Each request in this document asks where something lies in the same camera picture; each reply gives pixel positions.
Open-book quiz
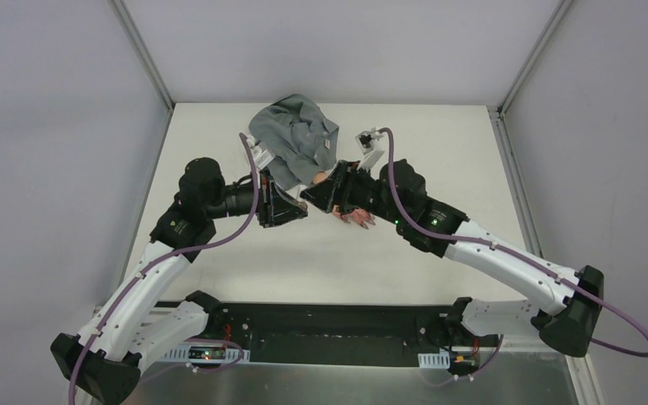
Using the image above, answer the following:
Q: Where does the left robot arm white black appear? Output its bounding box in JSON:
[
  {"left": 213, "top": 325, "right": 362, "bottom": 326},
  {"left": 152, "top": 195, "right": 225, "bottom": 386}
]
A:
[{"left": 50, "top": 158, "right": 308, "bottom": 404}]

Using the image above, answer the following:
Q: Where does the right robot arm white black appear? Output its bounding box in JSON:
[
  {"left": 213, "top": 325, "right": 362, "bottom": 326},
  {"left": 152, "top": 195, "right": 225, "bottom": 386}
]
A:
[{"left": 300, "top": 159, "right": 604, "bottom": 358}]

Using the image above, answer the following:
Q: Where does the mannequin hand with painted nails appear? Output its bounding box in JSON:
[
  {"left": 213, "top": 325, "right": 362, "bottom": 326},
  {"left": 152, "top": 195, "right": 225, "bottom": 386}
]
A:
[{"left": 312, "top": 171, "right": 376, "bottom": 231}]

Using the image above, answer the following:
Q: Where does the grey shirt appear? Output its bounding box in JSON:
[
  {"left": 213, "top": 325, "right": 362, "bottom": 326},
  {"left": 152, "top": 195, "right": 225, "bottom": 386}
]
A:
[{"left": 248, "top": 94, "right": 339, "bottom": 190}]

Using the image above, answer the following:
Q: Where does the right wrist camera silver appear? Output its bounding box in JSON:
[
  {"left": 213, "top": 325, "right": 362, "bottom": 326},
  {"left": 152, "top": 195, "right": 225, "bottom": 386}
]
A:
[{"left": 354, "top": 128, "right": 385, "bottom": 171}]

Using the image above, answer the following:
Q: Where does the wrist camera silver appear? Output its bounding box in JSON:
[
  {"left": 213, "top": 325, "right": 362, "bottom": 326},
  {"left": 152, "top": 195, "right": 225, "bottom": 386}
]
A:
[
  {"left": 354, "top": 128, "right": 385, "bottom": 171},
  {"left": 247, "top": 139, "right": 276, "bottom": 170}
]

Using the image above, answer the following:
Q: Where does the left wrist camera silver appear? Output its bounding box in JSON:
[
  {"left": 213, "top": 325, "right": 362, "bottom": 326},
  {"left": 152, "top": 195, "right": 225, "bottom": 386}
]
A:
[{"left": 247, "top": 139, "right": 276, "bottom": 170}]

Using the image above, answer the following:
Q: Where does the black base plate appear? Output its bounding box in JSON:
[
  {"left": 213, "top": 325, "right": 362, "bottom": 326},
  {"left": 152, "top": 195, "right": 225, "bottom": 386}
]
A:
[{"left": 197, "top": 302, "right": 498, "bottom": 367}]

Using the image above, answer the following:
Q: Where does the left aluminium frame post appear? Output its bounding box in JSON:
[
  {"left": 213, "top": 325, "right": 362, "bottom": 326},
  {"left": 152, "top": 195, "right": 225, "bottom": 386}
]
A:
[{"left": 109, "top": 0, "right": 176, "bottom": 115}]

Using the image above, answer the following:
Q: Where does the aluminium frame post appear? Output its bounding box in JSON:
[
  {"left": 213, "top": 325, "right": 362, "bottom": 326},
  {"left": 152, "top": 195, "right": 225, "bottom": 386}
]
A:
[
  {"left": 497, "top": 0, "right": 576, "bottom": 119},
  {"left": 109, "top": 0, "right": 176, "bottom": 115}
]

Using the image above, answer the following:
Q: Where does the right aluminium frame post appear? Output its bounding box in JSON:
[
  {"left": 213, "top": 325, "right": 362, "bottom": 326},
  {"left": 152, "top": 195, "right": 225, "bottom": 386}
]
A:
[{"left": 497, "top": 0, "right": 576, "bottom": 119}]

